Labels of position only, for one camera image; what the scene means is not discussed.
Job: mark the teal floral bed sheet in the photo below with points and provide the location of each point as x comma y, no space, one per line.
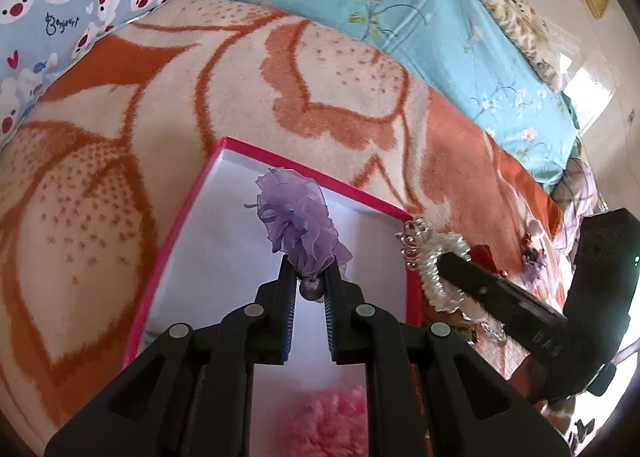
375,12

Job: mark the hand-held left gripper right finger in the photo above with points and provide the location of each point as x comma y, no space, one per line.
330,317

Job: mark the purple ribbon hair clip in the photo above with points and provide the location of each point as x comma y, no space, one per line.
533,263

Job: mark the pink ruffled scrunchie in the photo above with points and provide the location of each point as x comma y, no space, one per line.
325,422

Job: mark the red bow hair clip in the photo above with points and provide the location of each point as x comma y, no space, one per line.
482,255

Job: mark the pink shallow cardboard box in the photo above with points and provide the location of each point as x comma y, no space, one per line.
225,247

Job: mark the orange and white blanket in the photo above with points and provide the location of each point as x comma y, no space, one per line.
200,87

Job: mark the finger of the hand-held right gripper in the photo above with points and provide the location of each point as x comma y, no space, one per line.
480,287

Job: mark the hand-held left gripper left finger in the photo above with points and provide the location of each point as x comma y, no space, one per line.
287,309

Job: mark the pale purple cloth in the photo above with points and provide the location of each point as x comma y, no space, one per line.
580,187

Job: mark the cream animal print pillow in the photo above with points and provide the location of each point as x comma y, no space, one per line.
515,22

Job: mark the purple organza hair flower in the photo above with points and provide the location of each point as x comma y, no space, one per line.
300,217

